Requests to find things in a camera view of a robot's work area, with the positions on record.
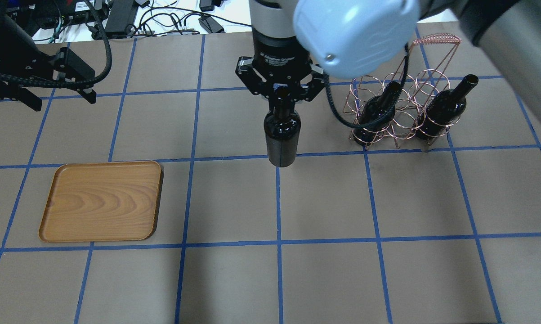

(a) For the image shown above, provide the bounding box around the wooden tray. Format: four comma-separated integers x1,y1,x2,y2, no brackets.
38,161,163,243

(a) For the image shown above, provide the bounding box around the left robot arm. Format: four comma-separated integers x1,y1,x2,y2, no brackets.
0,0,329,112

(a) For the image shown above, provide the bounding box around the copper wire bottle basket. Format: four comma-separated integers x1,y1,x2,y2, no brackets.
343,33,462,149

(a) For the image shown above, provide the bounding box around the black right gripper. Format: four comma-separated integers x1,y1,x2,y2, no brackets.
235,40,326,107

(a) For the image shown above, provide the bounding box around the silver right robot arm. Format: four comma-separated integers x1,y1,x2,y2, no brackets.
236,0,541,122

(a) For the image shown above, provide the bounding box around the dark wine bottle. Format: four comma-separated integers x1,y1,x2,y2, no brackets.
263,85,301,168
352,81,402,146
415,74,479,141

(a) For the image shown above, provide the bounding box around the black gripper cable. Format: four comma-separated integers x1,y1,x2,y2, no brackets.
324,43,409,131

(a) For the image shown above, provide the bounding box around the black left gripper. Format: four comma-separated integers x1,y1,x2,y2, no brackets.
0,47,95,112

